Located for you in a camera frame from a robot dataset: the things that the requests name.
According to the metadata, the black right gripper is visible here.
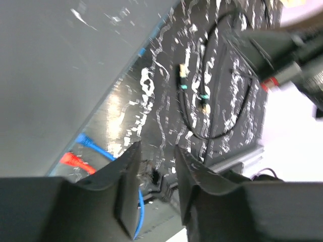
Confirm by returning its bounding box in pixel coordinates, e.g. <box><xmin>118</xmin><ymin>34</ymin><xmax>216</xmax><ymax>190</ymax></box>
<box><xmin>223</xmin><ymin>25</ymin><xmax>322</xmax><ymax>113</ymax></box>

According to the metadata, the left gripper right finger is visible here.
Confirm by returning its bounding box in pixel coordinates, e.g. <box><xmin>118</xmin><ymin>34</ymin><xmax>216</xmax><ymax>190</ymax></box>
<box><xmin>175</xmin><ymin>147</ymin><xmax>322</xmax><ymax>241</ymax></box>

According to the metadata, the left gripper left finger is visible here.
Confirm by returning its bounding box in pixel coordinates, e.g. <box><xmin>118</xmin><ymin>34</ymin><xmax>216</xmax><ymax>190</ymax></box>
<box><xmin>1</xmin><ymin>142</ymin><xmax>141</xmax><ymax>241</ymax></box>

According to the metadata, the red cable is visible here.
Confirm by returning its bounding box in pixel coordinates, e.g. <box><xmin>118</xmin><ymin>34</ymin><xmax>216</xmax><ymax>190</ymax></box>
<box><xmin>60</xmin><ymin>151</ymin><xmax>97</xmax><ymax>175</ymax></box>

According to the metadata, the blue cable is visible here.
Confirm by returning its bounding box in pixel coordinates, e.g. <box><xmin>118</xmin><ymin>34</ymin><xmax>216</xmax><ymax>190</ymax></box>
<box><xmin>75</xmin><ymin>132</ymin><xmax>146</xmax><ymax>240</ymax></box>

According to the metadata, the black cable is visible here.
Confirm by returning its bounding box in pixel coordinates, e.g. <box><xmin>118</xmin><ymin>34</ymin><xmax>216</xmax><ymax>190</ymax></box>
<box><xmin>141</xmin><ymin>10</ymin><xmax>278</xmax><ymax>202</ymax></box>

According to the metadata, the dark grey network switch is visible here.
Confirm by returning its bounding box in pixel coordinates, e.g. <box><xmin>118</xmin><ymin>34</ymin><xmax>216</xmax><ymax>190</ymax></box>
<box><xmin>1</xmin><ymin>1</ymin><xmax>176</xmax><ymax>177</ymax></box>

